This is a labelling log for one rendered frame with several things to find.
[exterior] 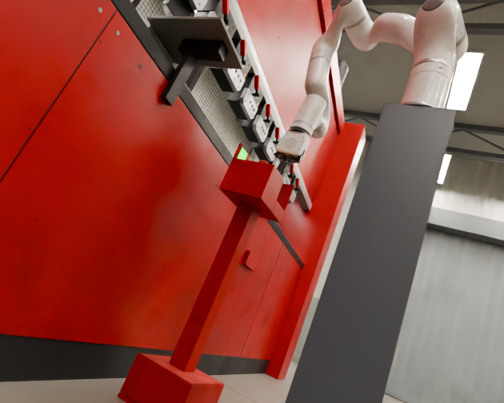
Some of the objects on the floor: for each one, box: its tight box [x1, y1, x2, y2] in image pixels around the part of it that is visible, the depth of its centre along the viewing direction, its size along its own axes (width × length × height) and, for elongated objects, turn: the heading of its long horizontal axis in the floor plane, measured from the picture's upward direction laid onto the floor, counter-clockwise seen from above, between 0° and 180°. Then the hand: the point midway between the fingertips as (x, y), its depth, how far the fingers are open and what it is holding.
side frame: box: [265, 122, 366, 380], centre depth 319 cm, size 25×85×230 cm, turn 120°
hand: (282, 168), depth 127 cm, fingers closed
